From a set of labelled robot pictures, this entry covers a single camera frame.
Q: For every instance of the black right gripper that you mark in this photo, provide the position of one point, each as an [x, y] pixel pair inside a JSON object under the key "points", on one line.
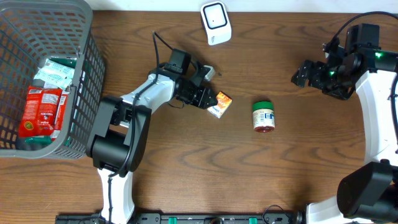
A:
{"points": [[315, 79]]}

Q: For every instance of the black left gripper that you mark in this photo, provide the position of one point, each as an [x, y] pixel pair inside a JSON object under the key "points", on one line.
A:
{"points": [[205, 98]]}

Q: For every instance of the small orange white box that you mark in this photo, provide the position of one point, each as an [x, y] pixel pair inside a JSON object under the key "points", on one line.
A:
{"points": [[223, 102]]}

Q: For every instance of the light green wipes pack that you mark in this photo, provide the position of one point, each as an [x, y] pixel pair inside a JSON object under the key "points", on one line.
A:
{"points": [[55, 74]]}

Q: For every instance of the red snack bag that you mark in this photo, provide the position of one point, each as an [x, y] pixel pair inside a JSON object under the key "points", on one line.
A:
{"points": [[39, 112]]}

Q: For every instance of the green white package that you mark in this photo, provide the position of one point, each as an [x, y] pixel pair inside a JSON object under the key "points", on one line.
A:
{"points": [[43, 140]]}

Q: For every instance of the red stick sachet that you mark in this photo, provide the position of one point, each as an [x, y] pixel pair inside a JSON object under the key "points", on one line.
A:
{"points": [[60, 115]]}

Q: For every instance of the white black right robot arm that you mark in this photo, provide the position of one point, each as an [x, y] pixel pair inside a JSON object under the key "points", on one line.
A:
{"points": [[369, 194]]}

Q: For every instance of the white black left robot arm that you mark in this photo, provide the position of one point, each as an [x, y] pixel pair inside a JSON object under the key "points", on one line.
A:
{"points": [[119, 134]]}

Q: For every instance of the white barcode scanner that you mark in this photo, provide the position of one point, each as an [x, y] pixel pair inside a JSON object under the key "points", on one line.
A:
{"points": [[216, 22]]}

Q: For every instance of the green lid seasoning jar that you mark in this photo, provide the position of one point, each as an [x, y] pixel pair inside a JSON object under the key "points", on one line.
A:
{"points": [[263, 116]]}

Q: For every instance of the grey plastic laundry basket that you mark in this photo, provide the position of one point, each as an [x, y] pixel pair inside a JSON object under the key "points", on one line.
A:
{"points": [[31, 33]]}

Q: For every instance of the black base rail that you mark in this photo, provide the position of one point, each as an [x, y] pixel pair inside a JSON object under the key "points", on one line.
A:
{"points": [[273, 217]]}

